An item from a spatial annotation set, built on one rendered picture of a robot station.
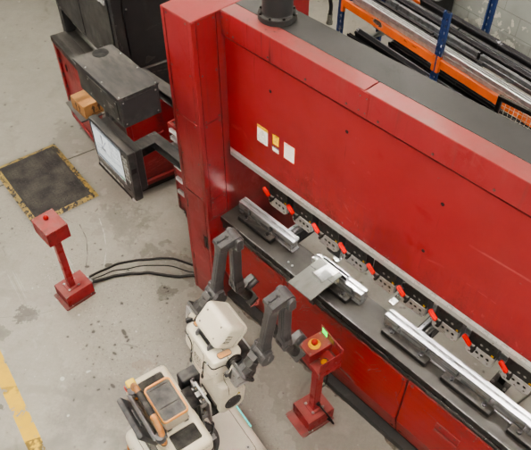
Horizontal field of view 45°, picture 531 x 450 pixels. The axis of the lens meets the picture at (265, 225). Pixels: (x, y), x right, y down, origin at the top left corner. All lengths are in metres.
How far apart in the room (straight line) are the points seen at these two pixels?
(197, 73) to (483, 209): 1.62
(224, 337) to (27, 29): 5.89
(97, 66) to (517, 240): 2.33
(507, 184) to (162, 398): 1.97
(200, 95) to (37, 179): 2.84
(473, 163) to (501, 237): 0.34
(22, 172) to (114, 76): 2.74
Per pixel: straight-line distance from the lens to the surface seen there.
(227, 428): 4.02
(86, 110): 4.93
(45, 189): 5.95
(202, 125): 3.65
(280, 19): 3.24
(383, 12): 5.19
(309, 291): 3.65
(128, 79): 3.57
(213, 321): 3.10
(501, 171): 2.58
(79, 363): 4.73
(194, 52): 3.38
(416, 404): 3.80
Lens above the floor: 3.90
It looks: 47 degrees down
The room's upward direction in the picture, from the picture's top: straight up
